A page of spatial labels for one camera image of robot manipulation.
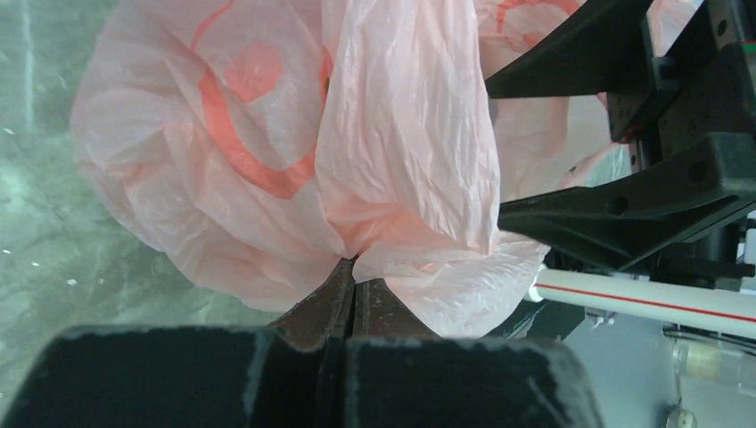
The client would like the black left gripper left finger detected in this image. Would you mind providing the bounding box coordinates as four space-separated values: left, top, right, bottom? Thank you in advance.
2 260 355 427

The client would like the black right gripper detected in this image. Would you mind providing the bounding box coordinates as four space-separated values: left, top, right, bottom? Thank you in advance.
485 0 755 270

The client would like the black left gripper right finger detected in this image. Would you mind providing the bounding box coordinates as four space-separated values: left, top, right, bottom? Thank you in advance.
335 280 603 427

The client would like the pink plastic bag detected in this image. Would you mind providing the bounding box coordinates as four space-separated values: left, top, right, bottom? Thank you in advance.
70 1 612 337

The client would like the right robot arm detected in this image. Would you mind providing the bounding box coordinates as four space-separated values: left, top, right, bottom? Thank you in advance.
487 1 755 427

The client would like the white PVC pipe frame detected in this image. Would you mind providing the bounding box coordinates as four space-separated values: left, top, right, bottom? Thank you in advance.
525 267 755 339

